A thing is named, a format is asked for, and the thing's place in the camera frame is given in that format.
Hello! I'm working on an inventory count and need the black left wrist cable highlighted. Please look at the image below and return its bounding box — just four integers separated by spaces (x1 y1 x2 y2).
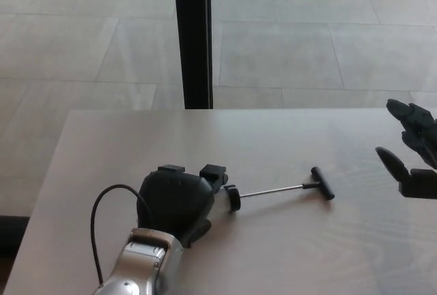
89 184 152 286

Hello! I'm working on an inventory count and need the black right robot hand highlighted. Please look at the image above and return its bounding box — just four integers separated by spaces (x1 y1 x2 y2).
374 98 437 201

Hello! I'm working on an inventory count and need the black vertical post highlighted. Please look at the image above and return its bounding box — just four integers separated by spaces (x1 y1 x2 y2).
172 0 215 110

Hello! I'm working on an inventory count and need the white air pump black handle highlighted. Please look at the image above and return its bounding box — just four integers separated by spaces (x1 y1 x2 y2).
213 166 336 215

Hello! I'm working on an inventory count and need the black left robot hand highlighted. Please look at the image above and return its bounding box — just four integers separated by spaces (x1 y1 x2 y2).
136 163 229 249

